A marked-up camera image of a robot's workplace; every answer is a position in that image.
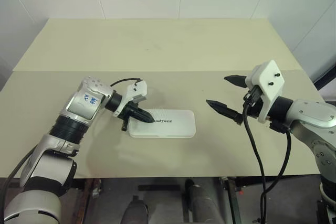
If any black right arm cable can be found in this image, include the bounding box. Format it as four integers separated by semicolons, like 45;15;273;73
242;91;293;224

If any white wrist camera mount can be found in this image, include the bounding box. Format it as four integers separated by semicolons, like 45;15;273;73
113;80;149;119
245;59;286;124

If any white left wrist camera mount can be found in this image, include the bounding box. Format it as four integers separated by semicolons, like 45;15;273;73
113;80;149;119

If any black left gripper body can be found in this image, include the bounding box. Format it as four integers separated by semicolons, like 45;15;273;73
117;102;140;132

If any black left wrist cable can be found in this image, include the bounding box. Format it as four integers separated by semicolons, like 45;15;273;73
110;77;143;88

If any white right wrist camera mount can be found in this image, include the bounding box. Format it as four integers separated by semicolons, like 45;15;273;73
245;59;286;124

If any white plastic pencil case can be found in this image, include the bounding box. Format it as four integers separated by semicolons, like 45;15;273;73
128;108;197;139

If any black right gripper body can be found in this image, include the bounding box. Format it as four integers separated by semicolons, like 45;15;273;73
241;87;265;120

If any dark rounded shape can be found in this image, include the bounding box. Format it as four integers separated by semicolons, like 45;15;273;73
122;196;149;224

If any grey rounded cylinder shape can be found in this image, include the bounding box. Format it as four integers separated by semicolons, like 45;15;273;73
184;178;211;224

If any metal table leg frame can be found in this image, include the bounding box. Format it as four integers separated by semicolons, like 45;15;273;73
218;176;244;224

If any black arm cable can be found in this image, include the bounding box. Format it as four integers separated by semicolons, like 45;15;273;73
242;91;293;224
0;152;36;224

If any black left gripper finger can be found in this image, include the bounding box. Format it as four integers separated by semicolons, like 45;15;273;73
132;113;155;124
133;106;153;119

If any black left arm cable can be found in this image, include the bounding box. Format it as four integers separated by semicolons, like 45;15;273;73
0;152;36;224

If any dark panel at wall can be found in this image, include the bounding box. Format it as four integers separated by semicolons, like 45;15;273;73
314;50;336;100

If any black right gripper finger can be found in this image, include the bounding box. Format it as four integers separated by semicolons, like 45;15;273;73
223;74;247;89
206;99;243;125

